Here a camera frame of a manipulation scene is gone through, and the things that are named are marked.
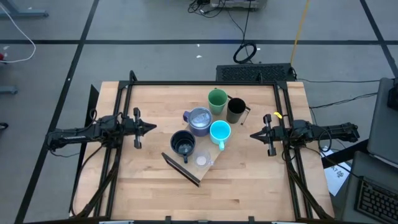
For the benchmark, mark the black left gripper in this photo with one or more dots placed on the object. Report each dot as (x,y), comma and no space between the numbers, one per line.
(132,127)

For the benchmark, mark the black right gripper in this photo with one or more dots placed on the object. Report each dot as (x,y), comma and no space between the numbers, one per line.
(280,133)

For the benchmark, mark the tall black cup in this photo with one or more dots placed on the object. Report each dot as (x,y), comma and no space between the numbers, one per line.
(235,109)

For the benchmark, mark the dark blue mug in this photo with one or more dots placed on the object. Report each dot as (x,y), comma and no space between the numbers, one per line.
(183,143)

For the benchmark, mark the teal ceramic mug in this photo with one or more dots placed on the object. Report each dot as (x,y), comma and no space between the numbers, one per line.
(220,132)

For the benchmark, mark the purple tumbler with lid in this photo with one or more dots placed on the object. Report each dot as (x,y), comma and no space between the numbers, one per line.
(199,121)

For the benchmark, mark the green plastic cup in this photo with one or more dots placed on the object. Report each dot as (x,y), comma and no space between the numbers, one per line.
(217,99)

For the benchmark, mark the small clear glass cup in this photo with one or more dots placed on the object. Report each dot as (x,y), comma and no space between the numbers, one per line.
(202,159)

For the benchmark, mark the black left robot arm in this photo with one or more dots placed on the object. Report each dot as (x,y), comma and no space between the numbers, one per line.
(77,135)

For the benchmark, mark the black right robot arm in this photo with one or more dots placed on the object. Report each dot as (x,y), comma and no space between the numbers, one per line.
(329,132)

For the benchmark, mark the yellow tag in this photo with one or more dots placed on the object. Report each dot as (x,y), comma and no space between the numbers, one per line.
(277,115)

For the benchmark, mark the wooden tray board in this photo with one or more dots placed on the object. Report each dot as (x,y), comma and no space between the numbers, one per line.
(203,143)

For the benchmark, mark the black table clamp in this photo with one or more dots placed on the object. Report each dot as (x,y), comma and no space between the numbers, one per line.
(251,219)
(168,219)

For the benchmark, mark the white paper sheet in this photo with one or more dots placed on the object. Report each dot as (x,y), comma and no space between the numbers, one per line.
(337,177)

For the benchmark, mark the grey side desk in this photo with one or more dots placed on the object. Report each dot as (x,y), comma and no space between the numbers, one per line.
(357,168)

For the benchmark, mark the grey flat monitor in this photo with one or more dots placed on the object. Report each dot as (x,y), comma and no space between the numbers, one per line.
(382,124)

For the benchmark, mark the black keyboard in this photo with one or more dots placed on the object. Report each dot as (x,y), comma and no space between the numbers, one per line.
(376,202)

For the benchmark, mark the grey power strip box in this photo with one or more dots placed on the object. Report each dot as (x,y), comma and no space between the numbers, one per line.
(233,3)

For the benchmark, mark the black device on desk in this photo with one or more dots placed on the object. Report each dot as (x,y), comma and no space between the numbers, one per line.
(393,99)

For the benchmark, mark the grey floor foot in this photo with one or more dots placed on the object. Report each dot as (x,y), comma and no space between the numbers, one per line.
(7,90)

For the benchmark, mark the small red object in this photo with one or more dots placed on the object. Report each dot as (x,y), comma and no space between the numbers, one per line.
(2,56)

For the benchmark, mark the grey table leg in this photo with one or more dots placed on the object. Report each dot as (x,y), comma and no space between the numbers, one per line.
(25,13)

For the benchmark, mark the black metal table frame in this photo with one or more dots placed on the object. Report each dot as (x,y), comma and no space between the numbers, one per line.
(202,83)

